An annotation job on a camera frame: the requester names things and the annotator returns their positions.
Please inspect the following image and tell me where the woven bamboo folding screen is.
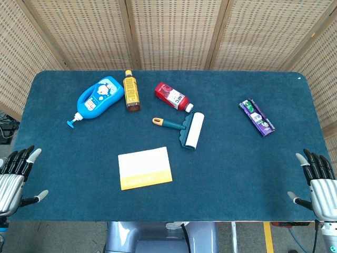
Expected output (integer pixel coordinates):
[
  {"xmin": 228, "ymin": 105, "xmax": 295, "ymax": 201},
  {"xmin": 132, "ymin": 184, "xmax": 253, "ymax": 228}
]
[{"xmin": 0, "ymin": 0, "xmax": 337, "ymax": 169}]

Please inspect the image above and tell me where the amber bottle with yellow cap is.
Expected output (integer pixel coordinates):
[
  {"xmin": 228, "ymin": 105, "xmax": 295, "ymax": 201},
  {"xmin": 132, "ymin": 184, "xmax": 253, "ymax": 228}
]
[{"xmin": 123, "ymin": 70, "xmax": 141, "ymax": 112}]

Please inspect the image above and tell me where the red and black device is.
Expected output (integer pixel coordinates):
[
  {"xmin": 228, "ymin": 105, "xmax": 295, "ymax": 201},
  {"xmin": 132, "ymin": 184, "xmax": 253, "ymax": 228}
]
[{"xmin": 272, "ymin": 221, "xmax": 311, "ymax": 228}]

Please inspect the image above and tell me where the blue pump dispenser bottle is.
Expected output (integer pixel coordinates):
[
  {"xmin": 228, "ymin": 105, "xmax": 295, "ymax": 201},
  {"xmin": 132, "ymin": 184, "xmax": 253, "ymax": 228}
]
[{"xmin": 66, "ymin": 76, "xmax": 125, "ymax": 129}]

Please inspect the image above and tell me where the black cable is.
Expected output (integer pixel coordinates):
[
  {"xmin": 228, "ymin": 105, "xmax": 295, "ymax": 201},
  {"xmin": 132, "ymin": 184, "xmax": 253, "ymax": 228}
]
[{"xmin": 180, "ymin": 222, "xmax": 191, "ymax": 253}]

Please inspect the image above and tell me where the teal lint roller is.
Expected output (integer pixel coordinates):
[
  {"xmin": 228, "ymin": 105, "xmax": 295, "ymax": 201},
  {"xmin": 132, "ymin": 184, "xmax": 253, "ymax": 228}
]
[{"xmin": 152, "ymin": 111, "xmax": 205, "ymax": 151}]

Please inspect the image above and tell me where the black equipment with cables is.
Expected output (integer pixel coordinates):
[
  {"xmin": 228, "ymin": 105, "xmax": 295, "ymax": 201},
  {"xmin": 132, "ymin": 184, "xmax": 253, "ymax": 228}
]
[{"xmin": 0, "ymin": 110, "xmax": 20, "ymax": 145}]

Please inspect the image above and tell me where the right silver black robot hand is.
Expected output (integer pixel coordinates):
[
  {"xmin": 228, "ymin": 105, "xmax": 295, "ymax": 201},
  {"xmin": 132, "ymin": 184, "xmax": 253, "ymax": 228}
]
[{"xmin": 287, "ymin": 149, "xmax": 337, "ymax": 221}]

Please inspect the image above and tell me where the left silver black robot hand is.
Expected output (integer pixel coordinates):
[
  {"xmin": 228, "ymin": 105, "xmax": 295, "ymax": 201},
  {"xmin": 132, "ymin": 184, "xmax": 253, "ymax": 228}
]
[{"xmin": 0, "ymin": 145, "xmax": 49, "ymax": 217}]

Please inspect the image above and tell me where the white and yellow box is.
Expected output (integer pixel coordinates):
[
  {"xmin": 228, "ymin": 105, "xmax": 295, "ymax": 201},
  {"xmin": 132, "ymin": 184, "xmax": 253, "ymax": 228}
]
[{"xmin": 117, "ymin": 147, "xmax": 173, "ymax": 191}]

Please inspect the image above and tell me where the blue cable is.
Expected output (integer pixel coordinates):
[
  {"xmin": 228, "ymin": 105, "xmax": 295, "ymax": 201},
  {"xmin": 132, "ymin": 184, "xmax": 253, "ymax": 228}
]
[{"xmin": 287, "ymin": 226, "xmax": 303, "ymax": 253}]

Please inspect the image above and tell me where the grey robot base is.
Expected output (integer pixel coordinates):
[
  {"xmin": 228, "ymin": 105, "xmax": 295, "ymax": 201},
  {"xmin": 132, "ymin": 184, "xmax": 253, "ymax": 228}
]
[{"xmin": 104, "ymin": 221, "xmax": 219, "ymax": 253}]

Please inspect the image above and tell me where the purple toothpaste box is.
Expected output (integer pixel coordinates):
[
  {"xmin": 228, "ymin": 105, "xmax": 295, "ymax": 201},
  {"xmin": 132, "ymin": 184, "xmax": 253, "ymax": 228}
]
[{"xmin": 239, "ymin": 98, "xmax": 276, "ymax": 137}]

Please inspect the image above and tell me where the red juice bottle white cap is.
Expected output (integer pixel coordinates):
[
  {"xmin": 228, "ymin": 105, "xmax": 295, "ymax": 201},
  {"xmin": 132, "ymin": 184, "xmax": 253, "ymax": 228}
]
[{"xmin": 154, "ymin": 82, "xmax": 194, "ymax": 112}]

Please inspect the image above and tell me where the blue table cloth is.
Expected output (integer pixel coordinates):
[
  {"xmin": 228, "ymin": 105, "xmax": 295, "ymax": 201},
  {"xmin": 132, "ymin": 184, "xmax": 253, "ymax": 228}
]
[{"xmin": 7, "ymin": 70, "xmax": 333, "ymax": 222}]

